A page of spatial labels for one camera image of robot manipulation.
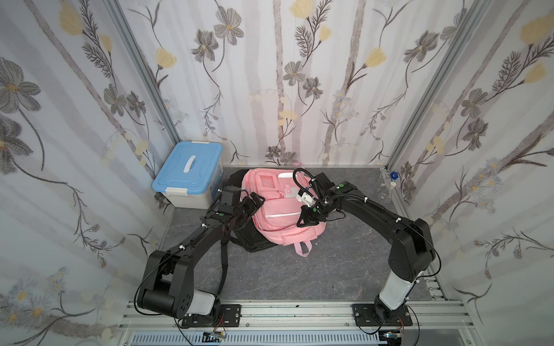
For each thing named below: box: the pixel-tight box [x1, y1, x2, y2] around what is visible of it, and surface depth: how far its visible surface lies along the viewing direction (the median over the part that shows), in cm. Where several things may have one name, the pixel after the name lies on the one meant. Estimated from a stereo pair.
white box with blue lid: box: [152, 140, 224, 210], surface depth 97 cm
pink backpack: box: [240, 167, 327, 258], surface depth 90 cm
